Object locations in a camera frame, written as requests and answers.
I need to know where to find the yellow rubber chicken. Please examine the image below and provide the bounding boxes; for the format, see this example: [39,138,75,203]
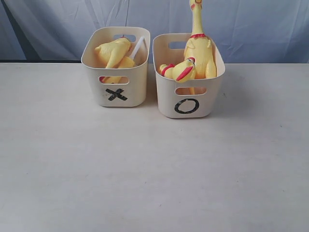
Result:
[184,0,217,79]
[159,57,196,83]

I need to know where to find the detached chicken head with tube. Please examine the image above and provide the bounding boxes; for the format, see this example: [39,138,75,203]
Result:
[113,35,145,84]

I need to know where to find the headless yellow chicken body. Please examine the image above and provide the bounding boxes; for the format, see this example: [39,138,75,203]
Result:
[94,40,132,69]

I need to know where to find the cream bin marked X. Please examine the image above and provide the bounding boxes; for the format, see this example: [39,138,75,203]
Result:
[81,27,151,107]

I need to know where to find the cream bin marked O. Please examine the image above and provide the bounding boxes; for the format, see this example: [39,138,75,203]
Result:
[153,33,225,118]

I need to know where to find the white backdrop curtain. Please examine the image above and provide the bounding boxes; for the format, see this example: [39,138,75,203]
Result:
[0,0,309,63]

